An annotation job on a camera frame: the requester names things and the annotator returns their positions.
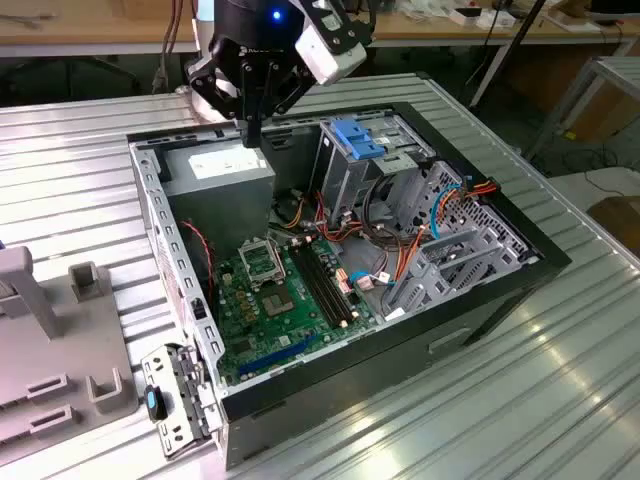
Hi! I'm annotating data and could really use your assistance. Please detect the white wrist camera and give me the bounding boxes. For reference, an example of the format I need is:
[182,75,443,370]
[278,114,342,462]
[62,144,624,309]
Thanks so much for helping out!
[294,22,369,86]

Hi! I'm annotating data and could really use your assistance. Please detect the metal socket cover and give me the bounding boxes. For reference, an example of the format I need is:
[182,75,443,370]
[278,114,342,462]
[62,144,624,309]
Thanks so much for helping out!
[238,238,287,290]

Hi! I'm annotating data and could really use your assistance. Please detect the metal disk bay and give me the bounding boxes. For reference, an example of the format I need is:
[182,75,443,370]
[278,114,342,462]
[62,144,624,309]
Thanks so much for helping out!
[382,160,545,321]

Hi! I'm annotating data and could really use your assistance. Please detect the purple white wire bundle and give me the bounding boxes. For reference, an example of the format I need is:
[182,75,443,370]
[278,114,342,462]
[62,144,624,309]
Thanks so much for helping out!
[369,249,401,289]

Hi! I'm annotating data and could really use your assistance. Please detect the black cable bundle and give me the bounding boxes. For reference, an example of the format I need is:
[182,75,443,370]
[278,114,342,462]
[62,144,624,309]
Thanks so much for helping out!
[360,172,404,251]

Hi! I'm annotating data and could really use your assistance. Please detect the green motherboard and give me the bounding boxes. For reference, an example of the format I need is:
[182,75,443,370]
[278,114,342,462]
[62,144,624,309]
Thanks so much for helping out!
[214,234,384,387]

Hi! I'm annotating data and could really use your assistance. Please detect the black PC case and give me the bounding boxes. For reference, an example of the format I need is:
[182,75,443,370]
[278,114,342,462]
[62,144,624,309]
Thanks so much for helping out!
[125,101,574,471]

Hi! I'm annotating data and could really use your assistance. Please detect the yellow orange wire bundle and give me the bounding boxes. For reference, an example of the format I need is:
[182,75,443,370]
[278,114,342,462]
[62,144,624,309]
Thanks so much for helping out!
[272,188,310,231]

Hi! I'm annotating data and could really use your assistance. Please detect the CPU socket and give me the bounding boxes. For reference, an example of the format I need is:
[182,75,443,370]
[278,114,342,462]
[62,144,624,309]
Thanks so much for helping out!
[237,237,287,291]

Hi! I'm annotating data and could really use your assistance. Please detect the orange red power wire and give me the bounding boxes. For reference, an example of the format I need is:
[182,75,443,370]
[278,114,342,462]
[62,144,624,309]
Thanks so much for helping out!
[393,175,502,284]

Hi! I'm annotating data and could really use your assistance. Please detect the blue drive cage latch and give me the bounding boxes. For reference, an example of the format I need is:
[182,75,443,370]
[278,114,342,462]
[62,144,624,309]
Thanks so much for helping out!
[329,117,390,162]

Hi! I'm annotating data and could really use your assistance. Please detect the metal slot retainer bracket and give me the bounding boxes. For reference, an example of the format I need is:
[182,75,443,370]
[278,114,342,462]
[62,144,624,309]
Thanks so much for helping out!
[140,342,225,461]

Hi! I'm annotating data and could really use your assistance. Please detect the blue expansion slot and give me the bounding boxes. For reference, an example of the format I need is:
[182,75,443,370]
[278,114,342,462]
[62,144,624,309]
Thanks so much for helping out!
[236,332,320,380]

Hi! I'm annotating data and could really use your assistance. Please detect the brown cardboard box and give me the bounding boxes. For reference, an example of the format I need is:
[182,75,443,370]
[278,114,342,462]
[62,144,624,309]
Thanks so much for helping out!
[564,82,640,142]
[585,196,640,244]

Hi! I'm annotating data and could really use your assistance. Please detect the black stand pole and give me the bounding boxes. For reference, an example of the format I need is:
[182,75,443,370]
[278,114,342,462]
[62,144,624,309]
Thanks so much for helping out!
[467,0,547,109]

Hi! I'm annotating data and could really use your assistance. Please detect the black RAM slot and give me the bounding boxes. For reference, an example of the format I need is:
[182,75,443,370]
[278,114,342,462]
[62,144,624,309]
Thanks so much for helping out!
[298,244,340,327]
[305,243,347,325]
[312,241,354,324]
[291,245,334,329]

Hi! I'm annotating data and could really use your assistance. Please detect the white flat box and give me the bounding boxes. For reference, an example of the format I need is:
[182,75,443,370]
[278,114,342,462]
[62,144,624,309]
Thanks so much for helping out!
[477,10,516,30]

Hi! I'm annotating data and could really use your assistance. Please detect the grey parts rack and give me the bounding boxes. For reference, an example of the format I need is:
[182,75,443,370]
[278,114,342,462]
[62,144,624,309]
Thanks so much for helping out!
[0,244,140,446]

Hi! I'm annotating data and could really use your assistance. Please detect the metal drive cage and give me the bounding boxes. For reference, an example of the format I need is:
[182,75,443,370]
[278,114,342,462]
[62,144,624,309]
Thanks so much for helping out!
[308,112,436,226]

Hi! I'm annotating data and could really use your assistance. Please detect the robot arm cable bundle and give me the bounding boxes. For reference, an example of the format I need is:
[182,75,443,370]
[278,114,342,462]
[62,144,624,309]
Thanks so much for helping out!
[152,0,185,96]

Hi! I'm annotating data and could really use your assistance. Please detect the brown square chipset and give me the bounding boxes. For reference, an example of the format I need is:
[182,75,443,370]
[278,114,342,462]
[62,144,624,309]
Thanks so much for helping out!
[258,285,297,319]

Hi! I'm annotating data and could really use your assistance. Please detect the blue data wire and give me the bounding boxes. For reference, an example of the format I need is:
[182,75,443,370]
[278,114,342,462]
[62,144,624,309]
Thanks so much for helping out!
[349,183,462,294]

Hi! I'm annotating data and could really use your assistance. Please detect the grey power supply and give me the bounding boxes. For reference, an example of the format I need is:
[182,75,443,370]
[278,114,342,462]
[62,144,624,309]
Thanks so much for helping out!
[159,138,277,261]

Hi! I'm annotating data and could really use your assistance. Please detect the white black small box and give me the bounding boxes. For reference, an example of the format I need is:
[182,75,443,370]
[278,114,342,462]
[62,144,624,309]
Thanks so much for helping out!
[448,4,485,27]

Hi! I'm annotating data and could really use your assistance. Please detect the aluminium frame table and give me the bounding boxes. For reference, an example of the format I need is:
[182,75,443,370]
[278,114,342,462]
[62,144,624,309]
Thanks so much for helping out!
[524,54,640,166]

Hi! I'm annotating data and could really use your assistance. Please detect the red orange wire bundle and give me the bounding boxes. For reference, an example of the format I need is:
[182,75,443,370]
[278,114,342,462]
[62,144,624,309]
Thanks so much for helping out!
[312,192,364,247]

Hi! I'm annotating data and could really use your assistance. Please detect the red black fan wire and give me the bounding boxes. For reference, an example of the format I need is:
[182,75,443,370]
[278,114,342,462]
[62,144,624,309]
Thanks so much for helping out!
[179,219,217,306]

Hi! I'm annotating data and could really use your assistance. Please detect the wooden desk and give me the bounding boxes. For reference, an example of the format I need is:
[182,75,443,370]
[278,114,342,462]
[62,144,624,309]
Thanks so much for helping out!
[367,0,640,51]
[0,0,201,57]

